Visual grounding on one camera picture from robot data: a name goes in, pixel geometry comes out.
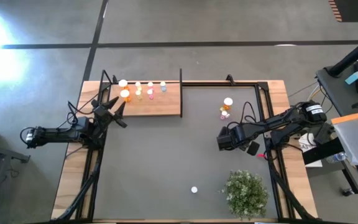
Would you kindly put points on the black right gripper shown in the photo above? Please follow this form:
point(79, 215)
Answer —
point(233, 138)

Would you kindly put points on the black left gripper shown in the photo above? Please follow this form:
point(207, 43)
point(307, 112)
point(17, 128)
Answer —
point(101, 116)

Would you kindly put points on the orange pill bottle white cap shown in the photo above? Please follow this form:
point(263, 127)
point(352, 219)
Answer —
point(123, 83)
point(227, 101)
point(125, 93)

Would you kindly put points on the pink pill bottle white cap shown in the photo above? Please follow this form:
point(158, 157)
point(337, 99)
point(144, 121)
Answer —
point(149, 91)
point(150, 84)
point(222, 117)

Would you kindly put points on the blue pill bottle white cap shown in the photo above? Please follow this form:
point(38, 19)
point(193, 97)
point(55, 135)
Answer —
point(163, 84)
point(194, 189)

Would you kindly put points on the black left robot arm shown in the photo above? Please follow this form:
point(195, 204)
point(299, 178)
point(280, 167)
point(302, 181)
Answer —
point(61, 135)

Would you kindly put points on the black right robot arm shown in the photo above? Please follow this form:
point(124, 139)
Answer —
point(278, 123)

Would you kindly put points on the wooden shelf board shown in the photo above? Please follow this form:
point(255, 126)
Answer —
point(160, 105)

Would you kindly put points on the bushy artificial green plant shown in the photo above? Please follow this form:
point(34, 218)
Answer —
point(245, 194)

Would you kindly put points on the grey table mat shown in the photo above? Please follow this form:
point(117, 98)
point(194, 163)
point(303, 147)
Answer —
point(166, 168)

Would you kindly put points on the white paper sheet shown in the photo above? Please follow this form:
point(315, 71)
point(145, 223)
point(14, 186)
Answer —
point(315, 163)

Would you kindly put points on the black metal stand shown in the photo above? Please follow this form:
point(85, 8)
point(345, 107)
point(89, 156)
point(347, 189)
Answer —
point(322, 152)

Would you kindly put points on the clear water bottle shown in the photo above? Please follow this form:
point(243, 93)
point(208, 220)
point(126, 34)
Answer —
point(336, 157)

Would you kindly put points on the grey utility table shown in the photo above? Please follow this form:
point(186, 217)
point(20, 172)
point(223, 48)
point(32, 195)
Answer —
point(337, 93)

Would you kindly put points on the black caster wheel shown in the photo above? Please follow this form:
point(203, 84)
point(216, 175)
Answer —
point(347, 192)

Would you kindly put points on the light blue card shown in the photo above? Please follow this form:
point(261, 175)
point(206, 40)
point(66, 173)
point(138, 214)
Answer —
point(353, 77)

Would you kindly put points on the thick black pole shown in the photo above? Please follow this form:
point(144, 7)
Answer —
point(353, 56)

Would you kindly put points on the black floor mat striped edge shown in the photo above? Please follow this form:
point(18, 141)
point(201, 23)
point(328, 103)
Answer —
point(353, 9)

